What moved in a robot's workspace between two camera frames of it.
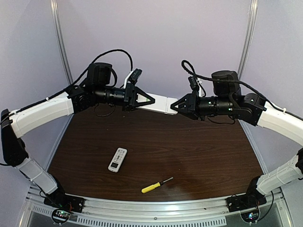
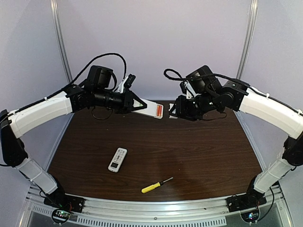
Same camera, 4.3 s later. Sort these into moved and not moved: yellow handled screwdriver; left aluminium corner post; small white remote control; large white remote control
Moved: large white remote control
Not moved: yellow handled screwdriver; left aluminium corner post; small white remote control
